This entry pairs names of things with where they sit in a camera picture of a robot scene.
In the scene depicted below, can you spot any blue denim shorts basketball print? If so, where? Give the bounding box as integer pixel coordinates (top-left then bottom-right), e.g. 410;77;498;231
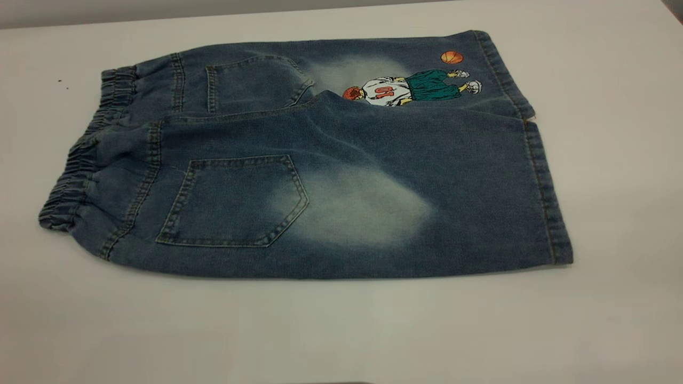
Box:
37;29;574;281

